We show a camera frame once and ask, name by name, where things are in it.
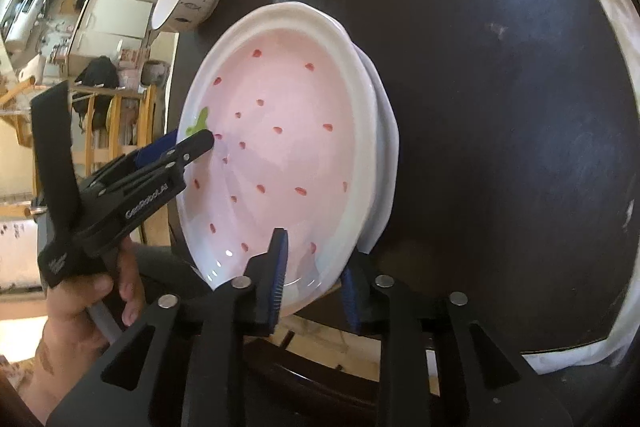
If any dark brown mat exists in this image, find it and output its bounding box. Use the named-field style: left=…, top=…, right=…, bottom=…
left=165, top=0, right=636, bottom=375

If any pink strawberry plate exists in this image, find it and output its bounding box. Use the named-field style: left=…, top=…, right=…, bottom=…
left=176, top=1, right=381, bottom=323

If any black cloth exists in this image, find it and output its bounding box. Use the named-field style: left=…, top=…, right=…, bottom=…
left=72, top=56, right=121, bottom=128

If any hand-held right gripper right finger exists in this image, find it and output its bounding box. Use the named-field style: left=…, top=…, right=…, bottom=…
left=340, top=257, right=576, bottom=427

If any grey pot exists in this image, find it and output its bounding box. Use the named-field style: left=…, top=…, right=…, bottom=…
left=141, top=61, right=171, bottom=88

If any plain white plate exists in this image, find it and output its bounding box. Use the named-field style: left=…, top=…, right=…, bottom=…
left=350, top=42, right=401, bottom=255

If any wooden drying rack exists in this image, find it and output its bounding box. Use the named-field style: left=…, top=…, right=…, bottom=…
left=0, top=77, right=156, bottom=188

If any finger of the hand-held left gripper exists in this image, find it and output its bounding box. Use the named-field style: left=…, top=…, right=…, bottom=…
left=131, top=130, right=180, bottom=170
left=167, top=128, right=216, bottom=170

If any white low cabinet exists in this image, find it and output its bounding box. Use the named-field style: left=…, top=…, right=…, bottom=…
left=70, top=0, right=156, bottom=58

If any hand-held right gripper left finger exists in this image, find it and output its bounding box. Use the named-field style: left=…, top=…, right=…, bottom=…
left=47, top=228, right=291, bottom=427

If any person's left forearm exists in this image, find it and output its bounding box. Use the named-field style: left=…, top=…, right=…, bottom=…
left=10, top=327, right=115, bottom=427

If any person's left hand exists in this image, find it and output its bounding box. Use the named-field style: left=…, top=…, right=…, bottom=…
left=42, top=237, right=148, bottom=349

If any white appliance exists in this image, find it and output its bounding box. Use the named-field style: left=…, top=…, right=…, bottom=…
left=0, top=0, right=46, bottom=38

